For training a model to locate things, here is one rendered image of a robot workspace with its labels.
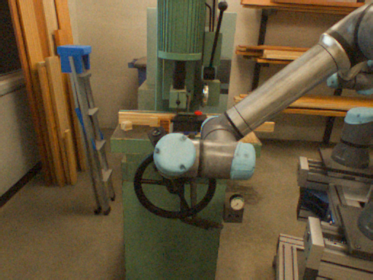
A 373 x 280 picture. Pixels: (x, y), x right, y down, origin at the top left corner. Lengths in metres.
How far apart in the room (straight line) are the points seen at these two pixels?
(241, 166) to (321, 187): 0.89
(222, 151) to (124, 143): 0.67
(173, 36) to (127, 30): 2.45
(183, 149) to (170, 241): 0.93
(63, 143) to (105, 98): 1.37
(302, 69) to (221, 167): 0.27
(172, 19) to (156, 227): 0.87
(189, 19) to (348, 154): 0.84
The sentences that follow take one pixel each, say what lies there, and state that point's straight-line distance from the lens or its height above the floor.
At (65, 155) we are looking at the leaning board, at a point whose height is 0.27.
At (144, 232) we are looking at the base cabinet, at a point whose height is 0.45.
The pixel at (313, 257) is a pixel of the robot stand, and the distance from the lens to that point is 0.98.
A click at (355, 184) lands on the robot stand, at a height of 0.74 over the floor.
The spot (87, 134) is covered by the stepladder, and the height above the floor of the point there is 0.62.
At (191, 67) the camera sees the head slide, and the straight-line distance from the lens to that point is 1.32.
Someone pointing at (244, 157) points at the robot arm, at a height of 1.11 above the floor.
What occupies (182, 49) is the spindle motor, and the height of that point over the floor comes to 1.24.
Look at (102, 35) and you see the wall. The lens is 3.65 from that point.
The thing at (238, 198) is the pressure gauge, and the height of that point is 0.68.
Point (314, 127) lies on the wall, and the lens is 4.00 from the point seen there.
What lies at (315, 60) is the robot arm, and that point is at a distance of 0.68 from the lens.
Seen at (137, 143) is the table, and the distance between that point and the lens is 1.16.
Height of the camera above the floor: 1.34
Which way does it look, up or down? 22 degrees down
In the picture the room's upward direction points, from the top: 3 degrees clockwise
